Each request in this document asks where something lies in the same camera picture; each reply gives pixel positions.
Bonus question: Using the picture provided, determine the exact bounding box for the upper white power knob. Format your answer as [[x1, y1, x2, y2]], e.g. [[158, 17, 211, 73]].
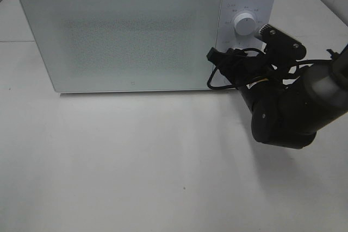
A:
[[233, 11, 256, 36]]

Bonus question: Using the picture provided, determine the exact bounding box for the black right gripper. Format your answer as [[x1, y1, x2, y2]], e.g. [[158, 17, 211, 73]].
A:
[[206, 47, 288, 93]]

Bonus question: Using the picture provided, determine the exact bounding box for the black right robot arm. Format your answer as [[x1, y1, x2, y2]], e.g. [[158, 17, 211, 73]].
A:
[[207, 48, 347, 149]]

